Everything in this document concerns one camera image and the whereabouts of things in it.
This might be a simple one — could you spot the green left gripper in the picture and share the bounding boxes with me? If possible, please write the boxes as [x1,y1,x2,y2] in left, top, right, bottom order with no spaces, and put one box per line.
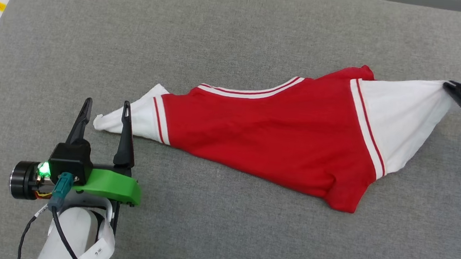
[8,91,150,210]

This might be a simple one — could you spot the red and white basketball jersey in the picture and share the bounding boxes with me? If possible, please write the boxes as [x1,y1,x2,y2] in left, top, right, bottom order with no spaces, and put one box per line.
[88,42,456,222]

